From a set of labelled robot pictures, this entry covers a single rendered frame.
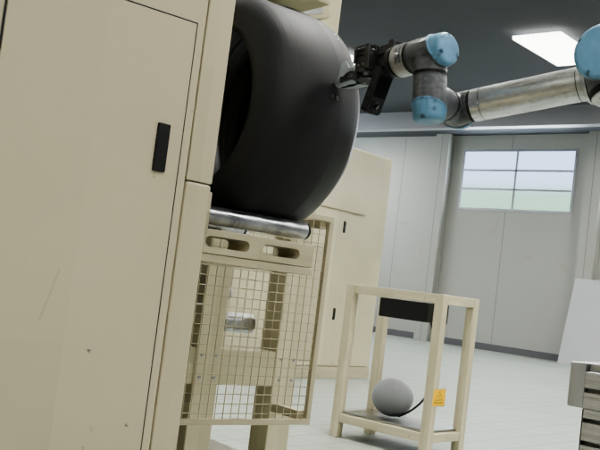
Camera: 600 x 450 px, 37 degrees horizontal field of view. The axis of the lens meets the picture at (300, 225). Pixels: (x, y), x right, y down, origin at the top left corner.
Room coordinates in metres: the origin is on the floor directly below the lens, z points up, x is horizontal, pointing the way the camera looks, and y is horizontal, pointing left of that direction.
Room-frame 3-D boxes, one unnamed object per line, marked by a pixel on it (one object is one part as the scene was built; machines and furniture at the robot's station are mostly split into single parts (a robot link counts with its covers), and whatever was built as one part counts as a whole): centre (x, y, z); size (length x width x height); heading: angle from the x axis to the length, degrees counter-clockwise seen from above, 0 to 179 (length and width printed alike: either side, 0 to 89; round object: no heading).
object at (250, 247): (2.27, 0.12, 0.83); 0.36 x 0.09 x 0.06; 129
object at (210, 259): (2.37, 0.21, 0.80); 0.37 x 0.36 x 0.02; 39
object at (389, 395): (4.72, -0.63, 0.40); 0.60 x 0.35 x 0.80; 49
